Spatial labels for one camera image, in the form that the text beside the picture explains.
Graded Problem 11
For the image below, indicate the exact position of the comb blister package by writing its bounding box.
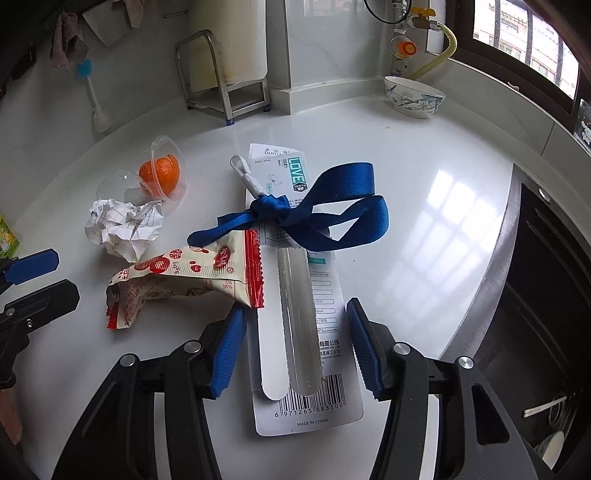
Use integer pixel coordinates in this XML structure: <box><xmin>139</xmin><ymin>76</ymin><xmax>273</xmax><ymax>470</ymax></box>
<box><xmin>228</xmin><ymin>142</ymin><xmax>365</xmax><ymax>438</ymax></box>

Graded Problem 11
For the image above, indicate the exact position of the red white snack wrapper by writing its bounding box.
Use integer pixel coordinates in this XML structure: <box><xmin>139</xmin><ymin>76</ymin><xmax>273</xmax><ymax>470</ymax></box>
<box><xmin>106</xmin><ymin>230</ymin><xmax>264</xmax><ymax>330</ymax></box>

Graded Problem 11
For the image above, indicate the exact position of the white paper ball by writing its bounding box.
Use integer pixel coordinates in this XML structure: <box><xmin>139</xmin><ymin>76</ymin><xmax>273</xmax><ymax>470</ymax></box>
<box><xmin>85</xmin><ymin>199</ymin><xmax>164</xmax><ymax>264</ymax></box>

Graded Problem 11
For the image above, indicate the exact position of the blue ribbon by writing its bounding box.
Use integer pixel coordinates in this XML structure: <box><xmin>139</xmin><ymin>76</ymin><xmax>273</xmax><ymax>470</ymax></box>
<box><xmin>187</xmin><ymin>162</ymin><xmax>389</xmax><ymax>252</ymax></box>

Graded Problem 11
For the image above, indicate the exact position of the clear plastic cup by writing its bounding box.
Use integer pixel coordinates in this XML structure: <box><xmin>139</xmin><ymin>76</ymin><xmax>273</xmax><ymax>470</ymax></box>
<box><xmin>96</xmin><ymin>135</ymin><xmax>189</xmax><ymax>211</ymax></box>

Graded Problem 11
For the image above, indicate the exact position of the orange peel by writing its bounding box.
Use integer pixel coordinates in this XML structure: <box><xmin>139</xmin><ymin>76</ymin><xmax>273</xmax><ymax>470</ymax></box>
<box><xmin>138</xmin><ymin>154</ymin><xmax>180</xmax><ymax>198</ymax></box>

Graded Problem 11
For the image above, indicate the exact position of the black kitchen sink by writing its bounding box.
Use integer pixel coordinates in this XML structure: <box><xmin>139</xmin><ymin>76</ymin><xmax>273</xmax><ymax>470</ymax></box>
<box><xmin>441</xmin><ymin>167</ymin><xmax>590</xmax><ymax>479</ymax></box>

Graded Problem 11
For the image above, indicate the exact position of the person's left hand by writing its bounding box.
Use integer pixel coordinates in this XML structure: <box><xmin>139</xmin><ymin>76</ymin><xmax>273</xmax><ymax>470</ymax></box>
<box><xmin>0</xmin><ymin>389</ymin><xmax>22</xmax><ymax>445</ymax></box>

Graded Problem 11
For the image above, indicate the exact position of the green yellow pouch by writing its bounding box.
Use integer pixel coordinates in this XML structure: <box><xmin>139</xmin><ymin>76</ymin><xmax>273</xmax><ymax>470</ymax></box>
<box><xmin>0</xmin><ymin>216</ymin><xmax>20</xmax><ymax>259</ymax></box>

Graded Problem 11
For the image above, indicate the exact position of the white bottle brush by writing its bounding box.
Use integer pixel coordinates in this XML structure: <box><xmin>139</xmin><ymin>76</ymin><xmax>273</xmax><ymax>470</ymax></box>
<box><xmin>77</xmin><ymin>58</ymin><xmax>112</xmax><ymax>133</ymax></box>

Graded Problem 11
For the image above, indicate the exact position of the white dish in sink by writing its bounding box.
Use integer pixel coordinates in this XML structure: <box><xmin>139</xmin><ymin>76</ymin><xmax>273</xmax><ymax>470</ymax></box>
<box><xmin>534</xmin><ymin>430</ymin><xmax>565</xmax><ymax>469</ymax></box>

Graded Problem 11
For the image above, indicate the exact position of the mauve hanging cloth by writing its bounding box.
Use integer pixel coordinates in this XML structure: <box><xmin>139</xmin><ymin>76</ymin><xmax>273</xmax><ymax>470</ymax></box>
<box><xmin>50</xmin><ymin>12</ymin><xmax>88</xmax><ymax>71</ymax></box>

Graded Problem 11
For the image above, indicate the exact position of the white blue ceramic bowl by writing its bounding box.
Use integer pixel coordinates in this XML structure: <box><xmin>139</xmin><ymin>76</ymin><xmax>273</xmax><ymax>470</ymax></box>
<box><xmin>384</xmin><ymin>76</ymin><xmax>446</xmax><ymax>119</ymax></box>

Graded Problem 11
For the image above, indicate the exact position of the steel cutting board rack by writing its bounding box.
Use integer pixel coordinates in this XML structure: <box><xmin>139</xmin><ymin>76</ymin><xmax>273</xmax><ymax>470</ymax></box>
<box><xmin>174</xmin><ymin>29</ymin><xmax>271</xmax><ymax>126</ymax></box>

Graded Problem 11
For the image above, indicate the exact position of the glass mug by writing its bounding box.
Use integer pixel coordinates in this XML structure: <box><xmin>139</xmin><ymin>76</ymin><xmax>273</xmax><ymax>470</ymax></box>
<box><xmin>573</xmin><ymin>99</ymin><xmax>591</xmax><ymax>152</ymax></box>

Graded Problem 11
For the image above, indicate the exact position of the gas valve with hose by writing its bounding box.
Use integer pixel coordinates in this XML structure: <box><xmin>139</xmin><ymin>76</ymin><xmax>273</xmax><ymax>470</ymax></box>
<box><xmin>362</xmin><ymin>0</ymin><xmax>459</xmax><ymax>82</ymax></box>

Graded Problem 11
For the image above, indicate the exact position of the window frame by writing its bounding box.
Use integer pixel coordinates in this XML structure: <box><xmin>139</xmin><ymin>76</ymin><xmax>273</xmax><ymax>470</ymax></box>
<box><xmin>446</xmin><ymin>1</ymin><xmax>590</xmax><ymax>131</ymax></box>

